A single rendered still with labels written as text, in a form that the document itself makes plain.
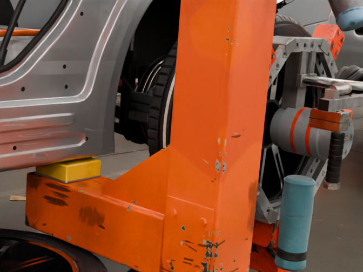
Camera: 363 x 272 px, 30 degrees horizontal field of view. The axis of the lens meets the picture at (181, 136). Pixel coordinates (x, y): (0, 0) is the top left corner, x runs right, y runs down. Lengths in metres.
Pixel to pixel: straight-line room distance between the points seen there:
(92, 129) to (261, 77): 0.56
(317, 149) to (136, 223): 0.57
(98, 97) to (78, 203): 0.30
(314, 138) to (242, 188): 0.41
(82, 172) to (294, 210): 0.60
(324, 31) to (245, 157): 0.72
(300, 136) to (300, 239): 0.29
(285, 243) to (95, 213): 0.53
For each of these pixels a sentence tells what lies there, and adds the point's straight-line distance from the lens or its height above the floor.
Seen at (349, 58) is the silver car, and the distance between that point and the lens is 4.57.
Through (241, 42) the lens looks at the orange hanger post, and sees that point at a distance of 1.49.
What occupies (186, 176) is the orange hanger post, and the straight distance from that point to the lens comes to 1.57.
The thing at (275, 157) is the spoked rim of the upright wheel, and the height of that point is 0.74.
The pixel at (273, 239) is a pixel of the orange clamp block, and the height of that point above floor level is 0.53.
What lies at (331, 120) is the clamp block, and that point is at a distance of 1.76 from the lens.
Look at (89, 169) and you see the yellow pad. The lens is 1.94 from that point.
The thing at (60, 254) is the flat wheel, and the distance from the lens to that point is 1.88.
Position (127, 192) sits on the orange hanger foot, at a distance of 1.74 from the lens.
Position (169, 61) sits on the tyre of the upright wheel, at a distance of 1.94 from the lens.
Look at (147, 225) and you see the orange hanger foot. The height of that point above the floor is 0.65.
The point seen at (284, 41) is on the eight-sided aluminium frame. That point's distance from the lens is 1.91.
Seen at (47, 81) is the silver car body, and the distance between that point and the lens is 1.81.
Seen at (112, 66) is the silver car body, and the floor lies 1.00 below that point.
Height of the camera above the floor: 1.18
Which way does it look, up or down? 11 degrees down
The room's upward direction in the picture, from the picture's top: 5 degrees clockwise
